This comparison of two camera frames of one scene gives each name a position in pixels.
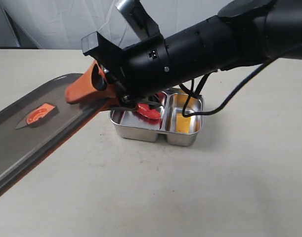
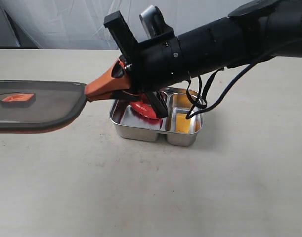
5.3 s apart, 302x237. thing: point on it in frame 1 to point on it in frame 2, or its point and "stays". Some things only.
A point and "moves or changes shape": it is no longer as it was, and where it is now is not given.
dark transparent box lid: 24,130 moves or changes shape
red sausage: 145,109 stays
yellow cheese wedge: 182,124 stays
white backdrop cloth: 62,23 stays
